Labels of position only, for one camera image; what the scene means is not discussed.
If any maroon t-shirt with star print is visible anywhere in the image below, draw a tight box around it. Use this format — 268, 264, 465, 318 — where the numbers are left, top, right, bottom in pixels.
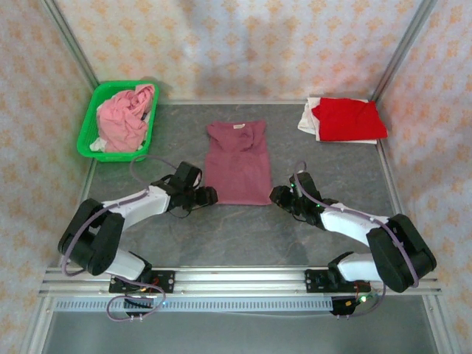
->
204, 119, 274, 207

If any green plastic basket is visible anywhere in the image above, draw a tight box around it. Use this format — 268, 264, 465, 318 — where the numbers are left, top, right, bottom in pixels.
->
76, 80, 160, 164

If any white folded t-shirt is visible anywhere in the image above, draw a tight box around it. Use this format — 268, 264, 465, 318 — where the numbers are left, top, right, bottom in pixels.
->
297, 96, 379, 145

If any red folded t-shirt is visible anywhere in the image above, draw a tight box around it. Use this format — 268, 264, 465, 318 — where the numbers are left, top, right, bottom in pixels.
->
311, 97, 389, 142

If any pink crumpled t-shirt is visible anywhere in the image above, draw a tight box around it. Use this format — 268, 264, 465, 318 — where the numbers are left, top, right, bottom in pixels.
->
95, 83, 156, 153

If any white crumpled t-shirt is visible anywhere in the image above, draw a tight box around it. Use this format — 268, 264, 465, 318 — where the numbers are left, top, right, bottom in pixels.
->
88, 136, 108, 153

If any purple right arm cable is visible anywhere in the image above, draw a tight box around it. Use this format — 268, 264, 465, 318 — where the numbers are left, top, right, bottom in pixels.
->
295, 159, 420, 320

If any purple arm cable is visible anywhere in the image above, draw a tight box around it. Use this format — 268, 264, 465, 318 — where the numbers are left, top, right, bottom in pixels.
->
63, 154, 178, 323
295, 159, 420, 320

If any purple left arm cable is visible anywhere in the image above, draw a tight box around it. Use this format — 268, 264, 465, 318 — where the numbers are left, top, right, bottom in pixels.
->
63, 154, 178, 323

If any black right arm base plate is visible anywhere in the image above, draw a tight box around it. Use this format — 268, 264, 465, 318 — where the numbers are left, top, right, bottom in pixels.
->
305, 268, 371, 294

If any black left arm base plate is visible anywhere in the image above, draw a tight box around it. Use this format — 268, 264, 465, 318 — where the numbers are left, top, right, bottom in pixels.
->
108, 270, 176, 294

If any aluminium mounting rail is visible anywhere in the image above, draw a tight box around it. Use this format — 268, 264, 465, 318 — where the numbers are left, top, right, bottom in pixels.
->
38, 266, 443, 296

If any aluminium frame bar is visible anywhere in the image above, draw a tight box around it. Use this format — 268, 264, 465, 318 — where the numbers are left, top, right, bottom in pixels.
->
375, 142, 421, 267
58, 161, 99, 267
162, 98, 311, 106

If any slotted grey cable duct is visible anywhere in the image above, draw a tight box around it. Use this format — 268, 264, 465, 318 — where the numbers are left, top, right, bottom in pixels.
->
54, 296, 335, 313

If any aluminium frame post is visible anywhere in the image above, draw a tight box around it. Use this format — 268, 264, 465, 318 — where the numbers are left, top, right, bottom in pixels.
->
422, 295, 459, 354
369, 0, 439, 101
21, 295, 57, 354
38, 0, 100, 88

